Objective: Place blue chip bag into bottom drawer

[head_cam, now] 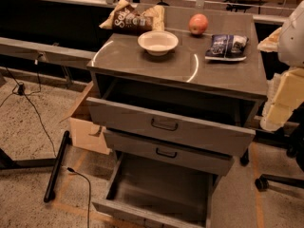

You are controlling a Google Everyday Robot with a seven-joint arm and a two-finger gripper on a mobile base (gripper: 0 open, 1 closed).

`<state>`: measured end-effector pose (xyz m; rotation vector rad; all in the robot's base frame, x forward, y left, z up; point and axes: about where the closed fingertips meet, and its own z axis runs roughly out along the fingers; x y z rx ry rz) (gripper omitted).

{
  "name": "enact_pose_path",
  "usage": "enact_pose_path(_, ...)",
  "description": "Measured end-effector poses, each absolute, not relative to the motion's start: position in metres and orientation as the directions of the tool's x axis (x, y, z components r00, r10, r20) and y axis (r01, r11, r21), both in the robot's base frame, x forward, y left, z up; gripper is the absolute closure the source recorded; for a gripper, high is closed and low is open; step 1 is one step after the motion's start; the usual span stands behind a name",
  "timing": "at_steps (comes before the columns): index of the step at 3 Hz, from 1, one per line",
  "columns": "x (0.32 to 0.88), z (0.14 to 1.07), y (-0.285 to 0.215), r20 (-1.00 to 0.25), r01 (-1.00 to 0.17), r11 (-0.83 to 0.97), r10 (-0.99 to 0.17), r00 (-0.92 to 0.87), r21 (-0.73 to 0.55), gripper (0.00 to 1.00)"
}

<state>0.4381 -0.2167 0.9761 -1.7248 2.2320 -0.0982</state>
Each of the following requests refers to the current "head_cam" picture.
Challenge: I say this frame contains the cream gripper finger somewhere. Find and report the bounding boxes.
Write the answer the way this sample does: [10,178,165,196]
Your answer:
[260,67,304,131]
[257,28,282,52]

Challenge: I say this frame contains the blue chip bag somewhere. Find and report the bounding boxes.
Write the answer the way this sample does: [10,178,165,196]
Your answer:
[205,34,248,62]

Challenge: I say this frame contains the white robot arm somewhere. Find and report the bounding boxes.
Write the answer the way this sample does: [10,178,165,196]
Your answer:
[257,1,304,131]

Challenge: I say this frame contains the grey top drawer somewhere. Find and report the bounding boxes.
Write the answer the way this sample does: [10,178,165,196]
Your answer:
[86,78,255,157]

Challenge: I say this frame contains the grey drawer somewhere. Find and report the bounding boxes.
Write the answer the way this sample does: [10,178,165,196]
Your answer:
[86,78,255,157]
[104,129,234,176]
[93,153,220,228]

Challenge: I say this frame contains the grey middle drawer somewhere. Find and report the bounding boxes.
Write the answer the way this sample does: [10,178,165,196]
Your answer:
[104,129,234,176]

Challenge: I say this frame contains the grey drawer cabinet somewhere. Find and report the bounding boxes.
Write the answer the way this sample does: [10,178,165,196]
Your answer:
[86,4,269,185]

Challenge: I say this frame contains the brown chip bag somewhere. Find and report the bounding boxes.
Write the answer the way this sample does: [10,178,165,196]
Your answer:
[100,0,165,33]

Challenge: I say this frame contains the grey bottom drawer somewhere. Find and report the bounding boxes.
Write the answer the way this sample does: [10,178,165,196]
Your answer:
[93,153,220,228]

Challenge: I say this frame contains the black chair base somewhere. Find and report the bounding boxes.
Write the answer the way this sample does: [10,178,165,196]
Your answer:
[239,111,304,192]

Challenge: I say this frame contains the red apple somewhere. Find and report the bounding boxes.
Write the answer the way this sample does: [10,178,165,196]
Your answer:
[188,13,208,35]

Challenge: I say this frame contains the white bowl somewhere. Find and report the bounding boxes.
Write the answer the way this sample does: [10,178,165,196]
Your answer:
[138,31,179,56]

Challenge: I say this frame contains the cardboard box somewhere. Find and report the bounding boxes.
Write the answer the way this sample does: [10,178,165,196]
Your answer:
[62,82,110,155]

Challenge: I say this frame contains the black cable with plug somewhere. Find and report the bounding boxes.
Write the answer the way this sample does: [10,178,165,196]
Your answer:
[66,166,93,228]

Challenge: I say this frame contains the black table leg frame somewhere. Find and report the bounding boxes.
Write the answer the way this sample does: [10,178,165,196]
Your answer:
[0,131,71,203]

